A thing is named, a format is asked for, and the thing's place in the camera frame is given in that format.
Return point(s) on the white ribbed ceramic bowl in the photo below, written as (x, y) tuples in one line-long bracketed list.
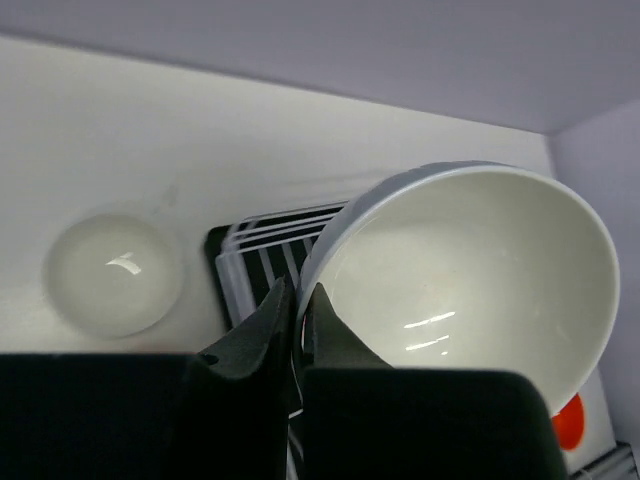
[(473, 265)]

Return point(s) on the black drip tray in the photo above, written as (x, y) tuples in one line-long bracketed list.
[(246, 258)]

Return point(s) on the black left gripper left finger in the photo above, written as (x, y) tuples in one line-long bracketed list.
[(238, 396)]

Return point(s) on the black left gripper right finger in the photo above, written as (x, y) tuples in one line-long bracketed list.
[(336, 363)]

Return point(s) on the orange plastic bowl right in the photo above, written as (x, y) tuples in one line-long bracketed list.
[(570, 424)]

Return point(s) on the white wire dish rack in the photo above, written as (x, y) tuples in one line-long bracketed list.
[(295, 463)]

